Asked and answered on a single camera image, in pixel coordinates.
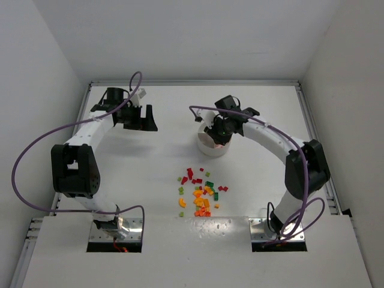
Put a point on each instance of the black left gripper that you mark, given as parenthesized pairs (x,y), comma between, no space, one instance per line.
(132,116)

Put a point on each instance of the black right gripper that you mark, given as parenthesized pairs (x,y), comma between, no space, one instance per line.
(219,137)

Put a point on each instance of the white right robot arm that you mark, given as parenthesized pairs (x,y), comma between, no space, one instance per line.
(306,167)

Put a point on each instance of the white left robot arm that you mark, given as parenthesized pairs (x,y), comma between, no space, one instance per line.
(74,167)

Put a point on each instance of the white divided round container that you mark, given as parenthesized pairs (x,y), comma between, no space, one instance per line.
(207,146)

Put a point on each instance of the red lego pair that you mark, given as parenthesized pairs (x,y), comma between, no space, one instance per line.
(223,188)

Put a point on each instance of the yellow long lego brick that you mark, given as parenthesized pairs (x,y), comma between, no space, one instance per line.
(201,202)

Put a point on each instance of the yellow curved lego piece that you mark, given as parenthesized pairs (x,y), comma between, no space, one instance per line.
(182,203)

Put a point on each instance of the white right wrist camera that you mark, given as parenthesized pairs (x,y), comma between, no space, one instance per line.
(208,116)

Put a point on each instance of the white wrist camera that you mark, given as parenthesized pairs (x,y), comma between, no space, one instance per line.
(208,116)
(137,96)

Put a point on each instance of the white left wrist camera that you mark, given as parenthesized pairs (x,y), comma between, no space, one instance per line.
(137,96)

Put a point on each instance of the aluminium frame rail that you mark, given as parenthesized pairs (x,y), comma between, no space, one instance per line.
(331,194)

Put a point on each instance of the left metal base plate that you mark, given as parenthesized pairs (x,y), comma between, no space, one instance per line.
(121,229)

